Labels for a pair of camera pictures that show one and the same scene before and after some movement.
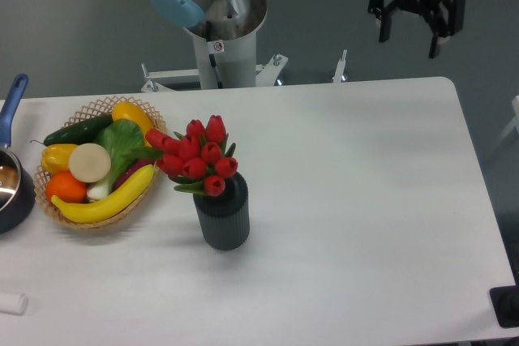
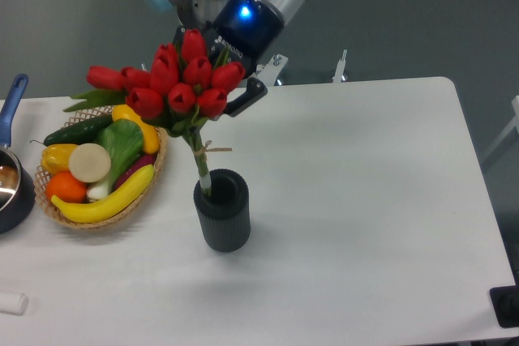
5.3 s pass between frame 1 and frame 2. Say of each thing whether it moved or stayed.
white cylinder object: stayed
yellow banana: stayed
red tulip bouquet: moved
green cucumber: stayed
